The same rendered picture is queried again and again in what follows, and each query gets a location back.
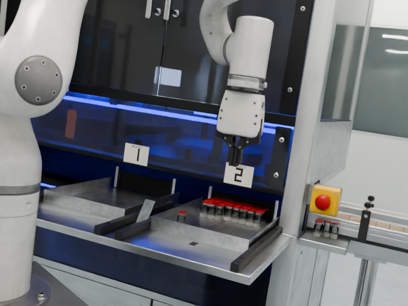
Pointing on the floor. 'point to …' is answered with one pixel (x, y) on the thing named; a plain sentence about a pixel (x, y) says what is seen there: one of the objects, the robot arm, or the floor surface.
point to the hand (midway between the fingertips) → (234, 157)
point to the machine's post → (303, 147)
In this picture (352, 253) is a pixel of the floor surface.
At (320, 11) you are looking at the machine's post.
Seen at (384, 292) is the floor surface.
